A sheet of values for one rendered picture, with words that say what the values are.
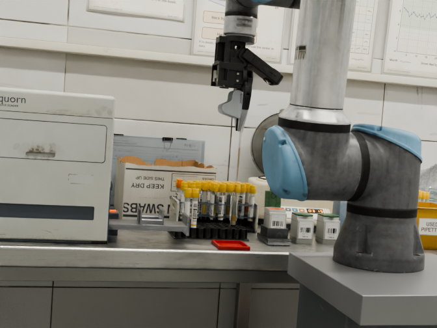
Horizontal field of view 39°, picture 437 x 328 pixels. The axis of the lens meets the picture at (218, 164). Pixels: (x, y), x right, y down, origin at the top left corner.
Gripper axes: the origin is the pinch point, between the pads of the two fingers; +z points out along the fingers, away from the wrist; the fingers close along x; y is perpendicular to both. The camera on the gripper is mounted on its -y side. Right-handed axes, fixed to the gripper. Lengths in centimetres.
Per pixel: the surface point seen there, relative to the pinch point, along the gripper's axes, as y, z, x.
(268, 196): -7.2, 15.8, 2.4
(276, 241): -7.4, 24.9, 9.8
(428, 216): -44.7, 17.8, 9.9
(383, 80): -60, -18, -48
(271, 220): -6.7, 20.6, 7.5
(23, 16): 54, -26, -52
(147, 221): 21.5, 21.4, 11.1
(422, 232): -43.4, 21.6, 9.9
